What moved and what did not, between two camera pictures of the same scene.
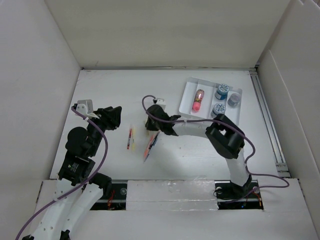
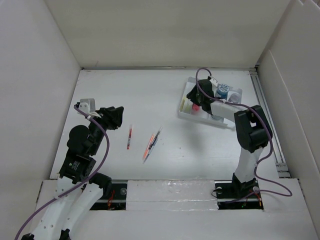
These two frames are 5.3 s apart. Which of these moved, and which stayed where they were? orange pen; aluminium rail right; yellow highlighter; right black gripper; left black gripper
Moved: yellow highlighter; right black gripper
Stayed: orange pen; aluminium rail right; left black gripper
